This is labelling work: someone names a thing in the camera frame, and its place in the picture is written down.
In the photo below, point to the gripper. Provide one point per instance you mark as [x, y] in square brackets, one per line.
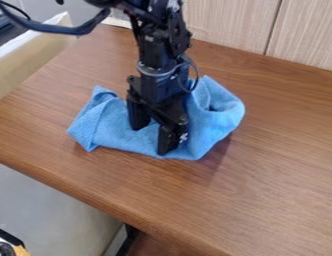
[160, 87]

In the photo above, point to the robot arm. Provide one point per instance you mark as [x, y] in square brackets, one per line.
[159, 36]

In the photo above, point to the blue cloth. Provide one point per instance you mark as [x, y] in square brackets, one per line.
[209, 113]

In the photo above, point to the cardboard box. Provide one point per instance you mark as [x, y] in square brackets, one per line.
[26, 53]

